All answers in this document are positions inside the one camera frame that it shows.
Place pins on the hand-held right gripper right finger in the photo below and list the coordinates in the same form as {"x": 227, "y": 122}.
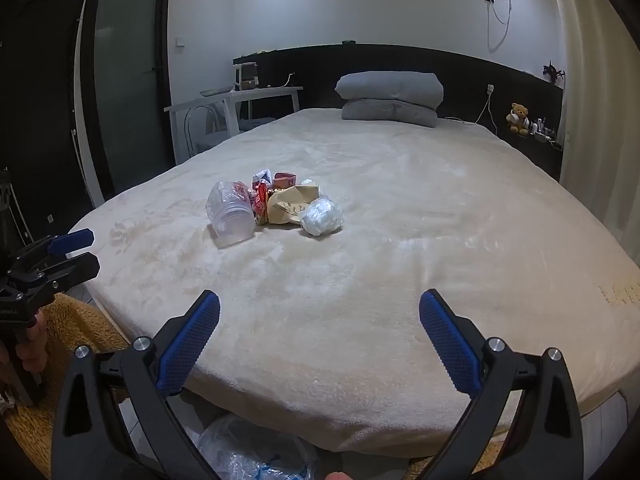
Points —
{"x": 450, "y": 345}

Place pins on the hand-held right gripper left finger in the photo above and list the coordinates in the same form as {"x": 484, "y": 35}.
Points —
{"x": 192, "y": 340}

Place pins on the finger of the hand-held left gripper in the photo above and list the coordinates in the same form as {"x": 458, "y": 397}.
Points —
{"x": 75, "y": 240}
{"x": 75, "y": 266}

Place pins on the clear plastic bin bag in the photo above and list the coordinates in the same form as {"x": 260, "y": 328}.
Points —
{"x": 255, "y": 452}

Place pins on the brown paper bag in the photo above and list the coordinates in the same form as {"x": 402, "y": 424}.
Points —
{"x": 290, "y": 205}

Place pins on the pink white paper carton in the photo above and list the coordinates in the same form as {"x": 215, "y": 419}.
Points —
{"x": 285, "y": 180}

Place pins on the person's left hand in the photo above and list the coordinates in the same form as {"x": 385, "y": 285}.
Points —
{"x": 34, "y": 342}

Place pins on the person's right hand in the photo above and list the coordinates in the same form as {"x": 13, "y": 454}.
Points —
{"x": 340, "y": 476}

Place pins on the yellow shaggy rug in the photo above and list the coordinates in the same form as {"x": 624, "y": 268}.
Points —
{"x": 75, "y": 320}

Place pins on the clear plastic cup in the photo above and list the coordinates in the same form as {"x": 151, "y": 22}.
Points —
{"x": 231, "y": 215}

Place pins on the red white snack wrapper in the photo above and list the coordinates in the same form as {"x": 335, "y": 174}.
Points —
{"x": 260, "y": 202}

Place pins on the white printed plastic bag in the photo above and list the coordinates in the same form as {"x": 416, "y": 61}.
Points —
{"x": 261, "y": 176}

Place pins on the crumpled white plastic bag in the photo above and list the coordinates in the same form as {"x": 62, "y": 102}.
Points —
{"x": 322, "y": 217}

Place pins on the frosted glass door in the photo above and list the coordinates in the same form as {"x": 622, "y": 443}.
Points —
{"x": 130, "y": 70}

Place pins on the clear chair with grey cushion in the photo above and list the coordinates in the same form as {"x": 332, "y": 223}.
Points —
{"x": 220, "y": 132}

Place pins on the clear plastic wrapper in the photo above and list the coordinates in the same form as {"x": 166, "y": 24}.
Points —
{"x": 307, "y": 183}

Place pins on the white plate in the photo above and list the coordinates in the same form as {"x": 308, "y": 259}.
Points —
{"x": 215, "y": 92}

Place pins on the black nightstand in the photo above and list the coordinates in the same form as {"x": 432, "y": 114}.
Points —
{"x": 542, "y": 157}

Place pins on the white desk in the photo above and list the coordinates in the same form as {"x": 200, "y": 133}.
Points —
{"x": 250, "y": 94}

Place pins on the small bottles on nightstand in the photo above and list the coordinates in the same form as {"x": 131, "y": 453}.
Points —
{"x": 542, "y": 131}

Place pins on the brown teddy bear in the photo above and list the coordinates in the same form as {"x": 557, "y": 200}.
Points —
{"x": 518, "y": 119}

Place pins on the white countertop appliance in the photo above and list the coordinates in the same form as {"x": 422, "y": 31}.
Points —
{"x": 246, "y": 76}

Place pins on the grey folded pillow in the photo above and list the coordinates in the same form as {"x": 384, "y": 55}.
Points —
{"x": 390, "y": 87}

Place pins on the cream curtain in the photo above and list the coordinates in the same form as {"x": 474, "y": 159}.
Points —
{"x": 600, "y": 110}

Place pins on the black headboard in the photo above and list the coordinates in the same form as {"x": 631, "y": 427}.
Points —
{"x": 310, "y": 75}

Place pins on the black toy figure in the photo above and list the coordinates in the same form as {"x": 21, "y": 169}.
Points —
{"x": 552, "y": 71}

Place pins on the black wall panel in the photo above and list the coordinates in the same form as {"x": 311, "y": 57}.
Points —
{"x": 40, "y": 110}

